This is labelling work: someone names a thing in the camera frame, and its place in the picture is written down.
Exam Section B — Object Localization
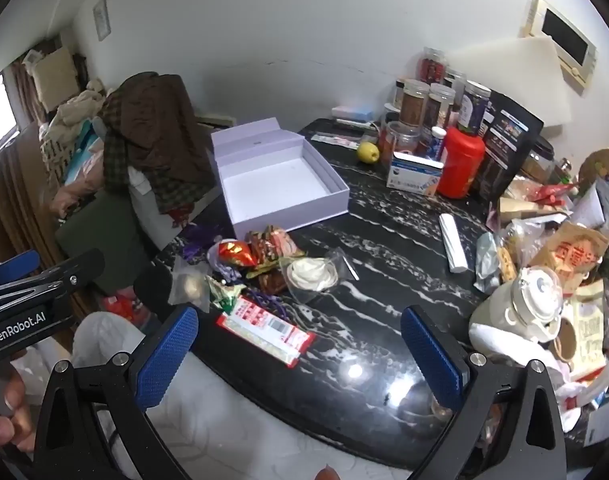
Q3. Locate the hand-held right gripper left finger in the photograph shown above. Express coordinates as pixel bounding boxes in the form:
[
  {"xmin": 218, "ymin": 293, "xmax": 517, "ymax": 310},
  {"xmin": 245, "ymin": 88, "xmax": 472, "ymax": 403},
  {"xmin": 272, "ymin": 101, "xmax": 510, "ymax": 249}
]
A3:
[{"xmin": 32, "ymin": 305, "xmax": 200, "ymax": 480}]

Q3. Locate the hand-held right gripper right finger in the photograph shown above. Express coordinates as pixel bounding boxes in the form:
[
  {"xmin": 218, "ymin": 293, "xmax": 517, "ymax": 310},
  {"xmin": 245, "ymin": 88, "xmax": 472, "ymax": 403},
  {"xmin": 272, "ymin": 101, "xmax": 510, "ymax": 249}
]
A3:
[{"xmin": 401, "ymin": 305, "xmax": 568, "ymax": 480}]

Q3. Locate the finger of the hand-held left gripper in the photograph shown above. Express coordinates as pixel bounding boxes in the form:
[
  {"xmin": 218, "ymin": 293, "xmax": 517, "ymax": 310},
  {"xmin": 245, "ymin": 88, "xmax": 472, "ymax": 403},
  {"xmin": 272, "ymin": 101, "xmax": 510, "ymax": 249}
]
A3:
[
  {"xmin": 0, "ymin": 248, "xmax": 106, "ymax": 307},
  {"xmin": 0, "ymin": 249, "xmax": 41, "ymax": 286}
]

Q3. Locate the clear bag with beige item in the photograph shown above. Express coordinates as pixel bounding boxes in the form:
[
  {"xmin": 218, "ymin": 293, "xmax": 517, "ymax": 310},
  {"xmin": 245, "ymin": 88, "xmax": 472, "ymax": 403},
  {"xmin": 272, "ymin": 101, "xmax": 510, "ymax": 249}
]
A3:
[{"xmin": 168, "ymin": 257, "xmax": 212, "ymax": 311}]

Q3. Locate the lavender drawstring pouch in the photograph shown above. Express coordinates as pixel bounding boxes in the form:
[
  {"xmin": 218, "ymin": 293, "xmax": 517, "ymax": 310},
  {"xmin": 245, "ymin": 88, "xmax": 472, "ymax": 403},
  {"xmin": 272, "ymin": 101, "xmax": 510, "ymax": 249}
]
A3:
[{"xmin": 207, "ymin": 245, "xmax": 250, "ymax": 286}]

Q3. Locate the shiny red snack packet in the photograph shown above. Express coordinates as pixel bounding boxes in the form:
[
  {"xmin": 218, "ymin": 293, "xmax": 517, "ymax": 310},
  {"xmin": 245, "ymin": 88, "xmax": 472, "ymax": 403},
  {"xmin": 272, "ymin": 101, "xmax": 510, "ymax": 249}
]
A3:
[{"xmin": 215, "ymin": 240, "xmax": 258, "ymax": 267}]

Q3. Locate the dark red snack packet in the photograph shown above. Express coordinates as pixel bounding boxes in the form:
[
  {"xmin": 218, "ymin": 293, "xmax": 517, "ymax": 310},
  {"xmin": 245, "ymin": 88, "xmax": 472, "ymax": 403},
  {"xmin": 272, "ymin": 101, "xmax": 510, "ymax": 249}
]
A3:
[{"xmin": 257, "ymin": 270, "xmax": 290, "ymax": 295}]

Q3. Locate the lavender gift box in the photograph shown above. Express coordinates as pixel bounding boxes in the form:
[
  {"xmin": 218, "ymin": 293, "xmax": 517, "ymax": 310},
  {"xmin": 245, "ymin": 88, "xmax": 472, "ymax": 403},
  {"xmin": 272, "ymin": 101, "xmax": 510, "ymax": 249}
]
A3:
[{"xmin": 209, "ymin": 117, "xmax": 351, "ymax": 233}]

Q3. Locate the person's left hand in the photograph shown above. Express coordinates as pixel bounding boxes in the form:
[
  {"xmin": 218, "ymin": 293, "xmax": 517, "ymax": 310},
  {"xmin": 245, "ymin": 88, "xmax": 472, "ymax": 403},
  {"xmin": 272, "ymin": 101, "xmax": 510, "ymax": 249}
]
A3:
[{"xmin": 0, "ymin": 360, "xmax": 38, "ymax": 456}]

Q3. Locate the green cushion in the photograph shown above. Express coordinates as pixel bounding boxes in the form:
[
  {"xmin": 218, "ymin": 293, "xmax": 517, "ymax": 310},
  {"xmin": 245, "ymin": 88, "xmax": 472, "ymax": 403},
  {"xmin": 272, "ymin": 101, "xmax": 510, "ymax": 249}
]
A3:
[{"xmin": 54, "ymin": 195, "xmax": 152, "ymax": 296}]

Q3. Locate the red item in clear tub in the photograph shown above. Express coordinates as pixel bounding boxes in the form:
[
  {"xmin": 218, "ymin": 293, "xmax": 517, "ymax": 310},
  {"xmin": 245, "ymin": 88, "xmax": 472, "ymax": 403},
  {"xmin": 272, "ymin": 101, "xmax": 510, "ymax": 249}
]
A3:
[{"xmin": 98, "ymin": 292, "xmax": 150, "ymax": 328}]

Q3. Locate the white quilted cloth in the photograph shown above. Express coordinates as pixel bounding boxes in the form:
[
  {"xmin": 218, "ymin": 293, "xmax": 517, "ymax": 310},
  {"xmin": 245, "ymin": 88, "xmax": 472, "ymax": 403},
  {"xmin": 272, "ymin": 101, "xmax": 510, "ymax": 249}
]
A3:
[{"xmin": 72, "ymin": 350, "xmax": 420, "ymax": 480}]

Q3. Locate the white cushion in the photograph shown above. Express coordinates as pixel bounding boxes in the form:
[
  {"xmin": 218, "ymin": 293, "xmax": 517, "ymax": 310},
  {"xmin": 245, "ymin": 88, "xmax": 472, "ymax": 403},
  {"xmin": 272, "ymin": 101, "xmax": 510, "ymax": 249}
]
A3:
[{"xmin": 128, "ymin": 165, "xmax": 185, "ymax": 252}]

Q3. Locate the long red and white packet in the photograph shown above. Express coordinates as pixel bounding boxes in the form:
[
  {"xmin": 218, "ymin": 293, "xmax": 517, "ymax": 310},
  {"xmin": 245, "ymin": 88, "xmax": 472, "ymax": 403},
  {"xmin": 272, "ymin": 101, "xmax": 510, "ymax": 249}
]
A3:
[{"xmin": 215, "ymin": 296, "xmax": 318, "ymax": 368}]

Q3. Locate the white kettle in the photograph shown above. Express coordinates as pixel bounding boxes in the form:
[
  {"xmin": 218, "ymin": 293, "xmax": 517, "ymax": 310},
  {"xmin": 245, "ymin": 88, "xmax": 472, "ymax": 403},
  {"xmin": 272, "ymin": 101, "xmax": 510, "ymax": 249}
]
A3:
[{"xmin": 469, "ymin": 266, "xmax": 568, "ymax": 346}]

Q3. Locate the silver foil bag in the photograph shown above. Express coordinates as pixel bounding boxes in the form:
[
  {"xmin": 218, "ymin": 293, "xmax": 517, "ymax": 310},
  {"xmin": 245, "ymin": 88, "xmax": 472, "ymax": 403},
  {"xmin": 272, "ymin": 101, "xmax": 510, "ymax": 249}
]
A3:
[{"xmin": 473, "ymin": 232, "xmax": 506, "ymax": 295}]

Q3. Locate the white plastic bag roll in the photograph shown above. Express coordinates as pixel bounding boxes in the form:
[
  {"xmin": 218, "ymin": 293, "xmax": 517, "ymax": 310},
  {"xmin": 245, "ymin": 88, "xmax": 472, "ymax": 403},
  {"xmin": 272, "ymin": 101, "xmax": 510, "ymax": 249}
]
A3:
[{"xmin": 439, "ymin": 213, "xmax": 468, "ymax": 273}]

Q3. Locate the purple feather bundle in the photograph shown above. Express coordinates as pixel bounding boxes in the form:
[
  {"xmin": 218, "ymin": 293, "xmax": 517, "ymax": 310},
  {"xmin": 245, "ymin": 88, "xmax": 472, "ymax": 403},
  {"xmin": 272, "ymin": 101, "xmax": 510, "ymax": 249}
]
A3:
[{"xmin": 182, "ymin": 224, "xmax": 224, "ymax": 262}]

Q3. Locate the small clear bag with stick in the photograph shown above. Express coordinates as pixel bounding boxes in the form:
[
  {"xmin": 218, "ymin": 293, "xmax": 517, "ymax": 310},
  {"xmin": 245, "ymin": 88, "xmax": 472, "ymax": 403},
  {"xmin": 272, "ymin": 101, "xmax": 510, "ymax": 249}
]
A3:
[{"xmin": 329, "ymin": 247, "xmax": 360, "ymax": 283}]

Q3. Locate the checked scarf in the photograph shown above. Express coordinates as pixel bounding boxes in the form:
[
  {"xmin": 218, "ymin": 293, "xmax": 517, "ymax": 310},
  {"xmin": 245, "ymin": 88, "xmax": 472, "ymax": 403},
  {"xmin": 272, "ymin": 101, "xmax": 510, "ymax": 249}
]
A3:
[{"xmin": 102, "ymin": 92, "xmax": 222, "ymax": 216}]

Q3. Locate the brown paper cup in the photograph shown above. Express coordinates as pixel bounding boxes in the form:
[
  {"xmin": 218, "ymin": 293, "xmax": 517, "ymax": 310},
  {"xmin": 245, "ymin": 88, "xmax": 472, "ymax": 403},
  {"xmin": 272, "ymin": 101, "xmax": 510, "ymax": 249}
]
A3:
[{"xmin": 553, "ymin": 317, "xmax": 581, "ymax": 362}]

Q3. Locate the pile of clothes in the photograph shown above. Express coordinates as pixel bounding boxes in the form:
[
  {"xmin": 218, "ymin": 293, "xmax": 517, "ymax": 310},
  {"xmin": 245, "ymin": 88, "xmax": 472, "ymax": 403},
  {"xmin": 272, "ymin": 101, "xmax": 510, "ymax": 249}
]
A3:
[{"xmin": 38, "ymin": 77, "xmax": 108, "ymax": 216}]

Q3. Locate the orange and green snack packet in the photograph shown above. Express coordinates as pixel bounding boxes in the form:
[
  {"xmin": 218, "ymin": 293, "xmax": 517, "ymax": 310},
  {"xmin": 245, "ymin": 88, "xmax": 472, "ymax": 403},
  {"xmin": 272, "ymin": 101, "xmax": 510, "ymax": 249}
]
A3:
[{"xmin": 247, "ymin": 229, "xmax": 278, "ymax": 273}]

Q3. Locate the clear cup with cream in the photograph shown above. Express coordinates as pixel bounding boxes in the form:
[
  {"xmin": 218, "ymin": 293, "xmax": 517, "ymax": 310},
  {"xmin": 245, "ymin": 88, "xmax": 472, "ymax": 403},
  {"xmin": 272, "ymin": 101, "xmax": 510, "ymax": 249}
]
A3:
[{"xmin": 279, "ymin": 255, "xmax": 343, "ymax": 303}]

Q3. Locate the brown garment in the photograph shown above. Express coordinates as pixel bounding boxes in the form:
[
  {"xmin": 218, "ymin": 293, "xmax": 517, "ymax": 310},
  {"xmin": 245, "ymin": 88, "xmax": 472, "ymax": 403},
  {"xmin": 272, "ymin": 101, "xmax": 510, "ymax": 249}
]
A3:
[{"xmin": 112, "ymin": 72, "xmax": 210, "ymax": 186}]

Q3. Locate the pink snack packet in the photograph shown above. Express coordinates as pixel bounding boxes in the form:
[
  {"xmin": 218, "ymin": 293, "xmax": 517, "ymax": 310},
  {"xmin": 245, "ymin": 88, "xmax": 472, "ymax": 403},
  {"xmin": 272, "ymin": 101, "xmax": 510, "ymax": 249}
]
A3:
[{"xmin": 272, "ymin": 226, "xmax": 306, "ymax": 268}]

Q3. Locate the brown paper bag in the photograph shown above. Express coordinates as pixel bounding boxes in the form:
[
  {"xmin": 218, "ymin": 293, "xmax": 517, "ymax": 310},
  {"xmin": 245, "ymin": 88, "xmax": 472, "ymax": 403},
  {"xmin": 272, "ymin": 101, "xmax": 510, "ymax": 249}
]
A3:
[{"xmin": 537, "ymin": 220, "xmax": 609, "ymax": 283}]

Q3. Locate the blue and white carton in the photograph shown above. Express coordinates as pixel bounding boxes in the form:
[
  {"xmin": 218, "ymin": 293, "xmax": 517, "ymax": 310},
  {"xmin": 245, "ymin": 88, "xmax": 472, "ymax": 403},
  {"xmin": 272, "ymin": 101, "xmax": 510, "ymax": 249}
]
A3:
[{"xmin": 386, "ymin": 151, "xmax": 444, "ymax": 196}]

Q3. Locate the cream pillow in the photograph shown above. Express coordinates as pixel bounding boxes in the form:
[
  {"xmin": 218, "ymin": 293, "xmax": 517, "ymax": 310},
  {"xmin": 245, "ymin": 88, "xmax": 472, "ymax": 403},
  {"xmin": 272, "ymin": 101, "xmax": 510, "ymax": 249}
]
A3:
[{"xmin": 31, "ymin": 46, "xmax": 79, "ymax": 111}]

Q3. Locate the red plastic canister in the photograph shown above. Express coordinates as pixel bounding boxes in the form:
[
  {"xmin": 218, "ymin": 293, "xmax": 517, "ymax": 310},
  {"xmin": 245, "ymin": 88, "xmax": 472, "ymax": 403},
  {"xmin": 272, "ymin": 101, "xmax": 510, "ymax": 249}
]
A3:
[{"xmin": 437, "ymin": 126, "xmax": 486, "ymax": 199}]

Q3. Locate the red snack bag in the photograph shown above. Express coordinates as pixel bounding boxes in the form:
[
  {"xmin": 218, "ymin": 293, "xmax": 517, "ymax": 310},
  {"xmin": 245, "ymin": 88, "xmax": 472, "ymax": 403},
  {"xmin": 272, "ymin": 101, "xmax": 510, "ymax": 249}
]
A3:
[{"xmin": 532, "ymin": 182, "xmax": 579, "ymax": 207}]

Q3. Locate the black stand-up pouch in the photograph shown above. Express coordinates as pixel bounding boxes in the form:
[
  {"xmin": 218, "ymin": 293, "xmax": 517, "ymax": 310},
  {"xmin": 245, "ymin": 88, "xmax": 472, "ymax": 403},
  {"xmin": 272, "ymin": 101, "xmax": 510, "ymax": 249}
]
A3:
[{"xmin": 472, "ymin": 89, "xmax": 544, "ymax": 201}]

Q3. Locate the jar with brown contents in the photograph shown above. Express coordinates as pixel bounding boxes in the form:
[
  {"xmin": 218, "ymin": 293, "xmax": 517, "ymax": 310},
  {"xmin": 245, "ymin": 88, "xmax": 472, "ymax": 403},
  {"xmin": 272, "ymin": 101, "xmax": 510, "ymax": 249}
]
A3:
[{"xmin": 401, "ymin": 79, "xmax": 430, "ymax": 128}]

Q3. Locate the jar with dark label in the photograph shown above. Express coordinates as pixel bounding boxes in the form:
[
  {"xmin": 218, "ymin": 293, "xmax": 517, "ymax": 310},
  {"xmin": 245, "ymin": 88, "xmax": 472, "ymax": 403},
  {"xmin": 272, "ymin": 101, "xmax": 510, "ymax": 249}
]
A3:
[{"xmin": 457, "ymin": 81, "xmax": 491, "ymax": 135}]

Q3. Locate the light blue flat box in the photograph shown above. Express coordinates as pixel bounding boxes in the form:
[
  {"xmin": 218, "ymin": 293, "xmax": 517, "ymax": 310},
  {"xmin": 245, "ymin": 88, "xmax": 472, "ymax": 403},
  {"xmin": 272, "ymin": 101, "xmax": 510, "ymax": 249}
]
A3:
[{"xmin": 332, "ymin": 105, "xmax": 375, "ymax": 122}]

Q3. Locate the woven basket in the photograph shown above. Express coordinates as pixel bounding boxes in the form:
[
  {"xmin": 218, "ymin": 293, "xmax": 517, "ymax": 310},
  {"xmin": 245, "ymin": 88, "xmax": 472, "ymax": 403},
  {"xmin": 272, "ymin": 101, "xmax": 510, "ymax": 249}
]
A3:
[{"xmin": 577, "ymin": 149, "xmax": 609, "ymax": 196}]

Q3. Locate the jar with red contents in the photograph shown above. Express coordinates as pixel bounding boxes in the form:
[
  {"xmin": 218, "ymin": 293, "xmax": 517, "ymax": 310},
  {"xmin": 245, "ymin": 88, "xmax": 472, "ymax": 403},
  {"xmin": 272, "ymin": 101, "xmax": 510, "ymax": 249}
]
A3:
[{"xmin": 419, "ymin": 46, "xmax": 448, "ymax": 86}]

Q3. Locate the white foam board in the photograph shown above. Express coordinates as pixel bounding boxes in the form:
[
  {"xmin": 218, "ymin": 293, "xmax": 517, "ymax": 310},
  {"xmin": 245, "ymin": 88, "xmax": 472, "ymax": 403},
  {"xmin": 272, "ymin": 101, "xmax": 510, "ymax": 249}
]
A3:
[{"xmin": 442, "ymin": 35, "xmax": 573, "ymax": 126}]

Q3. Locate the small wall frame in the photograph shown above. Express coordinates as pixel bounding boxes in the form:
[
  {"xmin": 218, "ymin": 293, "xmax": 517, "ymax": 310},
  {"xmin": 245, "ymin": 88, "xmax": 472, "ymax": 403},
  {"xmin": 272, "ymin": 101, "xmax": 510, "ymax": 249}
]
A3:
[{"xmin": 93, "ymin": 0, "xmax": 110, "ymax": 42}]

